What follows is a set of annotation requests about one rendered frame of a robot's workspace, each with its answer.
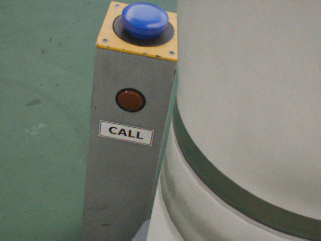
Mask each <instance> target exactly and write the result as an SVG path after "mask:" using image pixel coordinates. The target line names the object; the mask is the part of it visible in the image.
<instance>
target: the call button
mask: <svg viewBox="0 0 321 241"><path fill-rule="evenodd" d="M168 19H169V17H168V14H167V13H166V11H165V10H163V9H162V8H160V7H159V6H157V5H154V4H151V3H146V2H137V3H132V4H130V5H128V6H126V7H125V8H124V9H123V10H122V14H121V22H122V24H123V26H124V27H125V29H126V31H127V32H128V33H129V34H131V35H133V36H135V37H137V38H142V39H151V38H155V37H157V36H159V35H160V34H161V33H162V32H163V31H165V30H166V28H167V25H168Z"/></svg>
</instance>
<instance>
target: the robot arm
mask: <svg viewBox="0 0 321 241"><path fill-rule="evenodd" d="M177 53H178V85H177V91H176V96H175V101H174V106H173V113H172V118H171V124H170V129H169V134H168V139H167V143H166V148H165V153H164V158H163V161H162V165H161V170H160V177H159V181H158V186H157V191H156V196H155V200H154V205H153V210H152V215H151V219H150V226H149V231H148V235H147V240H146V241H321V0H178V3H177Z"/></svg>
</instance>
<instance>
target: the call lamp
mask: <svg viewBox="0 0 321 241"><path fill-rule="evenodd" d="M118 103H119V105H120V106H121V107H122V108H124V109H126V110H138V109H139V108H141V106H142V104H143V100H142V97H141V96H140V95H139V94H138V93H136V92H133V91H124V92H122V93H120V94H119V96H118Z"/></svg>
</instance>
